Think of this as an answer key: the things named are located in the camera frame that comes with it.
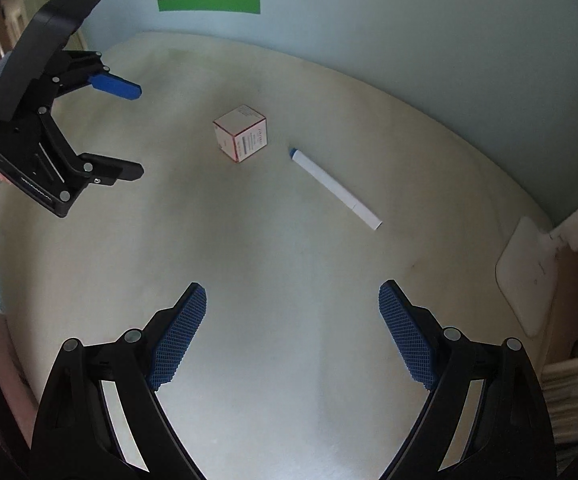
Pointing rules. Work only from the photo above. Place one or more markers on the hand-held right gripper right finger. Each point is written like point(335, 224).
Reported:
point(409, 335)

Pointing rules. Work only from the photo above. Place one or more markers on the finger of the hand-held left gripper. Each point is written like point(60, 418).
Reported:
point(114, 170)
point(116, 86)

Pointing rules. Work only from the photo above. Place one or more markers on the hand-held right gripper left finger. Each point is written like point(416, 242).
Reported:
point(179, 335)

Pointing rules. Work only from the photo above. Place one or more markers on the small white red-edged cube box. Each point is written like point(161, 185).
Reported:
point(239, 132)

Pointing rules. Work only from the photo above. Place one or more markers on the long white tube blue cap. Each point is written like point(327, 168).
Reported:
point(336, 190)

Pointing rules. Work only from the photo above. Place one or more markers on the white flat plastic panel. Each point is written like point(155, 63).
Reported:
point(526, 275)

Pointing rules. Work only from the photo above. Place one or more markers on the white textured cabinet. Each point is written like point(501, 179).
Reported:
point(574, 390)

